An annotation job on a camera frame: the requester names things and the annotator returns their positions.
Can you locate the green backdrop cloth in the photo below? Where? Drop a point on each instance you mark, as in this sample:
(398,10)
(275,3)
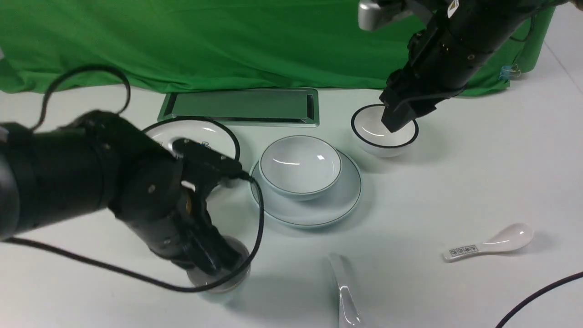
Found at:
(200,45)

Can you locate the metal table cable hatch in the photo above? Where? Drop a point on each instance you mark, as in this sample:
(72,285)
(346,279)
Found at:
(256,107)

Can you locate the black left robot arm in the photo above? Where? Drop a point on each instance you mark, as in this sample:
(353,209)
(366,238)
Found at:
(102,161)

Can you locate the white spoon with label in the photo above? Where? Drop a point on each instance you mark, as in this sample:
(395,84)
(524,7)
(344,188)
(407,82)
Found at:
(512,238)

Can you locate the pale celadon bowl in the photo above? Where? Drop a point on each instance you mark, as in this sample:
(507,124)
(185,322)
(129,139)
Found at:
(300,167)

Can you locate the white bowl black rim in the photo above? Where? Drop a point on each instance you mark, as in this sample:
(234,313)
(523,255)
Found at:
(371,135)

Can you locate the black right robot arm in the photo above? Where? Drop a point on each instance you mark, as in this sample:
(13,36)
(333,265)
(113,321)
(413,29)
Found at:
(445,56)

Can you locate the pale celadon spoon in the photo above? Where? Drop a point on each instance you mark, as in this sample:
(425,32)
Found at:
(349,315)

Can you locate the pale celadon cup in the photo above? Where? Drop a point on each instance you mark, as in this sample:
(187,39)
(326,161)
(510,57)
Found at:
(199,278)

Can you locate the blue binder clip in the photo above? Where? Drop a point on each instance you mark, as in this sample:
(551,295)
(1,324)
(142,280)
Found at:
(509,72)

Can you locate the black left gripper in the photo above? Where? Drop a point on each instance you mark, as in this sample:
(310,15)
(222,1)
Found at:
(165,204)

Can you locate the white plate with cartoon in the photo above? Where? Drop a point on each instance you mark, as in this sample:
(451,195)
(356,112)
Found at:
(209,133)

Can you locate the pale celadon plate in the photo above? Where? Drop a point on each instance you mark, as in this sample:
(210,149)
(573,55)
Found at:
(332,206)

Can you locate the silver camera on right wrist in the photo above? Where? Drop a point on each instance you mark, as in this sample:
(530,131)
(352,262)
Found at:
(376,14)

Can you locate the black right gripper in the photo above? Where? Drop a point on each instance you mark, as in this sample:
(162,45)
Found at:
(407,97)

